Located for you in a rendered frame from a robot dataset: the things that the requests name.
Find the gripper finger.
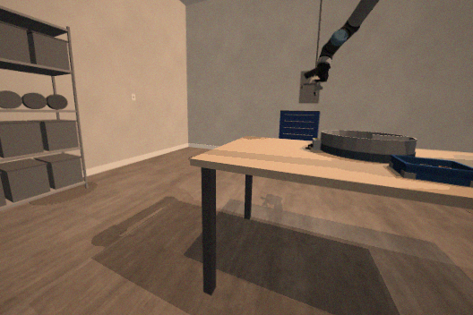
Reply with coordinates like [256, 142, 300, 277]
[314, 81, 323, 95]
[309, 72, 319, 84]

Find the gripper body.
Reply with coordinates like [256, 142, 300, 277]
[316, 63, 331, 82]

